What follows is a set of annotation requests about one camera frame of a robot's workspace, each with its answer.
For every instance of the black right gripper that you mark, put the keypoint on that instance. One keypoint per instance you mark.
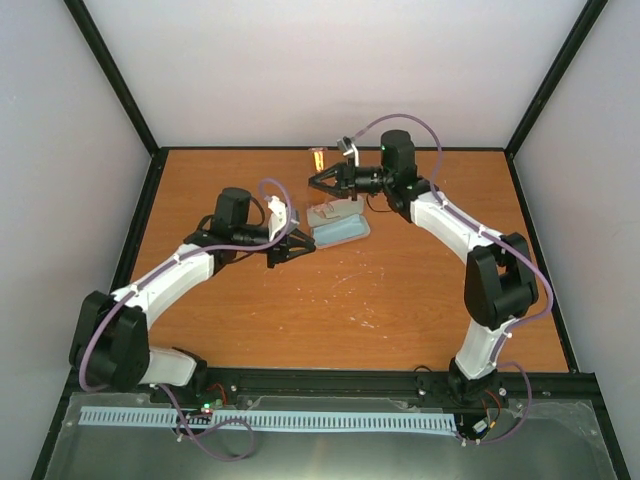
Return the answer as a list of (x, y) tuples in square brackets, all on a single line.
[(345, 175)]

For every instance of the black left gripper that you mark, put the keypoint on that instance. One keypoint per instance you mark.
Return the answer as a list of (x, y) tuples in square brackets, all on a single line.
[(281, 248)]

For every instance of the white pink glasses case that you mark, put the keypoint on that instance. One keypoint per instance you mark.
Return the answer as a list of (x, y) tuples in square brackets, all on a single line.
[(325, 213)]

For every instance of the light blue cleaning cloth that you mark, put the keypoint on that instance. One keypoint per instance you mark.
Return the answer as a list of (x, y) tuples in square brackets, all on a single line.
[(344, 230)]

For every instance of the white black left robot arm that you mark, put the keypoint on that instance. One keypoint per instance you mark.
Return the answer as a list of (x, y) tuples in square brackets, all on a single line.
[(111, 347)]

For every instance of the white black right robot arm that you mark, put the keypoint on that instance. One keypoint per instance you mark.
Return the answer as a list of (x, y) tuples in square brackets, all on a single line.
[(500, 280)]

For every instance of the clear acrylic front plate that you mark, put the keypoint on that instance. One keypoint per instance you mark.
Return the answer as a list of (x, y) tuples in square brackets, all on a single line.
[(555, 441)]

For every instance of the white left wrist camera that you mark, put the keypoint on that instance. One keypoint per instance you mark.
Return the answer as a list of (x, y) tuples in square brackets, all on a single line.
[(283, 219)]

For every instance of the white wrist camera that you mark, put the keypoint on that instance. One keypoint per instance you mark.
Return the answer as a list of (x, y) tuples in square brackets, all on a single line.
[(350, 153), (283, 219)]

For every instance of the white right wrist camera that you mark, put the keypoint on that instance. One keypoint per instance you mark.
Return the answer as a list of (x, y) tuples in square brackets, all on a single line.
[(350, 153)]

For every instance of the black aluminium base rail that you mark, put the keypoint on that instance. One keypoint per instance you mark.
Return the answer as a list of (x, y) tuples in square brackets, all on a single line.
[(421, 388)]

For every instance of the light blue slotted cable duct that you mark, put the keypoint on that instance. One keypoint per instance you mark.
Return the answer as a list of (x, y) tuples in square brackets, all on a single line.
[(274, 421)]

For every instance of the black enclosure frame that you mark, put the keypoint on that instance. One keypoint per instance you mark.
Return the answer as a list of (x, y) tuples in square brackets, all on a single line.
[(158, 155)]

